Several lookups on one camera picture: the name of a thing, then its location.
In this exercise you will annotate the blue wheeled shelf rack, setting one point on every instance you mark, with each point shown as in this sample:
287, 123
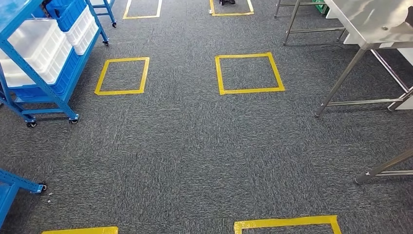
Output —
108, 9
38, 84

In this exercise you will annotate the stainless steel workbench table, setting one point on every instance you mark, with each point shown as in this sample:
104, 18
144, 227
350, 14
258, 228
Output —
384, 168

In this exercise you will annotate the blue metal shelf rack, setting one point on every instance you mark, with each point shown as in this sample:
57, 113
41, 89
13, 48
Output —
9, 190

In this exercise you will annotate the white plastic bin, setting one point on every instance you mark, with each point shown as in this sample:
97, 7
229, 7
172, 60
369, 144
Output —
87, 40
80, 27
35, 45

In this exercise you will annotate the yellow floor tape square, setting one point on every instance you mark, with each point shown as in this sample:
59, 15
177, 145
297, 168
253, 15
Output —
80, 230

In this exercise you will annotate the stainless steel side table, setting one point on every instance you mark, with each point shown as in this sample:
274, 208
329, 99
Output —
371, 19

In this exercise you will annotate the stainless steel table frame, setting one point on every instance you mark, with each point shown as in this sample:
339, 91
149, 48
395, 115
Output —
290, 22

